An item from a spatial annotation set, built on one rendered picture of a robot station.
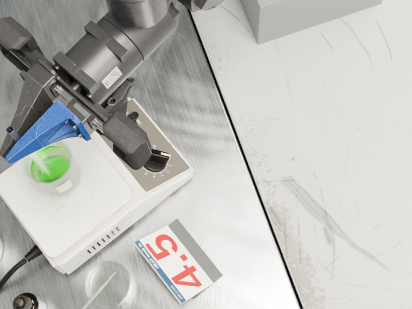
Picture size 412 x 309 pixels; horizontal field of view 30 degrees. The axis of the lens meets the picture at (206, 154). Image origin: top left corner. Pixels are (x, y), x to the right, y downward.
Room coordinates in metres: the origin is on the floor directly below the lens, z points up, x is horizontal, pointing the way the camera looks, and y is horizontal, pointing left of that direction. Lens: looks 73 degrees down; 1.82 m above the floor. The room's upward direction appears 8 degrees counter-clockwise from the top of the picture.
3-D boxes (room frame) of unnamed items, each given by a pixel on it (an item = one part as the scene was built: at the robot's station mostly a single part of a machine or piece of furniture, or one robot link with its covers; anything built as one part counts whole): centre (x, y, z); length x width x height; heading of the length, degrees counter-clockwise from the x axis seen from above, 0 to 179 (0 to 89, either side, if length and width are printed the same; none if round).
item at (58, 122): (0.24, 0.14, 1.16); 0.07 x 0.04 x 0.06; 130
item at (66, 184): (0.26, 0.17, 1.02); 0.06 x 0.05 x 0.08; 52
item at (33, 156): (0.25, 0.17, 1.10); 0.01 x 0.01 x 0.20
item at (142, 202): (0.26, 0.14, 0.94); 0.22 x 0.13 x 0.08; 121
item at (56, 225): (0.25, 0.17, 0.98); 0.12 x 0.12 x 0.01; 31
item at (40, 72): (0.28, 0.12, 1.16); 0.09 x 0.02 x 0.04; 40
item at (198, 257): (0.16, 0.05, 0.92); 0.09 x 0.06 x 0.04; 31
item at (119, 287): (0.14, 0.14, 0.91); 0.06 x 0.06 x 0.02
